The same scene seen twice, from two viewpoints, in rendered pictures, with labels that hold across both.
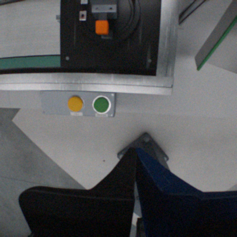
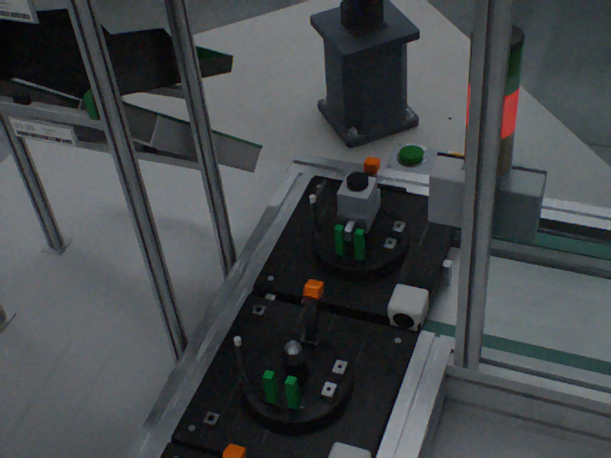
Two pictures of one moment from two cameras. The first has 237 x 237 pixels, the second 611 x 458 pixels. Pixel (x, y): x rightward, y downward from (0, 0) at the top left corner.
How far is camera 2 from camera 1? 1.19 m
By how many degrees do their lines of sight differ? 31
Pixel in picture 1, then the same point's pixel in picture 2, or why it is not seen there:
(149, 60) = (319, 186)
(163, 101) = not seen: hidden behind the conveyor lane
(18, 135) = not seen: outside the picture
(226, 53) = not seen: hidden behind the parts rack
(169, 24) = (270, 230)
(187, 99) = (255, 180)
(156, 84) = (316, 170)
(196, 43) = (210, 251)
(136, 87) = (349, 168)
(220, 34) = (235, 145)
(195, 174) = (265, 73)
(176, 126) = (289, 147)
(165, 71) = (296, 181)
